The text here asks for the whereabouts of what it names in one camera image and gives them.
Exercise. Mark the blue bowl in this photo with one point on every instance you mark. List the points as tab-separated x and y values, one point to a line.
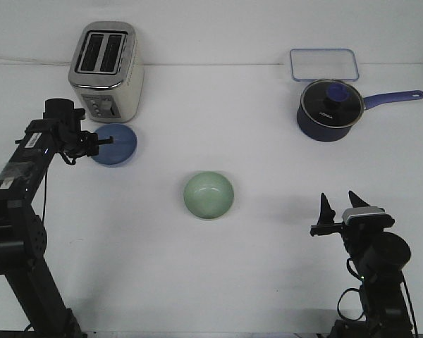
121	149

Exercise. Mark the dark blue saucepan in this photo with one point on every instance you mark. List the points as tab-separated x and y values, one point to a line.
331	134

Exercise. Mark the silver two-slot toaster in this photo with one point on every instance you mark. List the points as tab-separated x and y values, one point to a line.
107	72

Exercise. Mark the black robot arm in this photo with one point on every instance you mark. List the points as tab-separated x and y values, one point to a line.
23	237
376	259

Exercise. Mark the green bowl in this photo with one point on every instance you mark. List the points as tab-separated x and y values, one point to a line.
208	195

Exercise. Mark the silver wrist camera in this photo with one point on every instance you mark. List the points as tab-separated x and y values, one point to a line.
368	215

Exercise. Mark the glass pot lid blue knob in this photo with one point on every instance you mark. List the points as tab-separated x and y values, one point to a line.
332	103

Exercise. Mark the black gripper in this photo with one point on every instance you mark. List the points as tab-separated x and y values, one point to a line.
71	142
356	239

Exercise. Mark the clear blue-rimmed container lid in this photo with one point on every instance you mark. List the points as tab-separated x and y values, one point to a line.
317	64

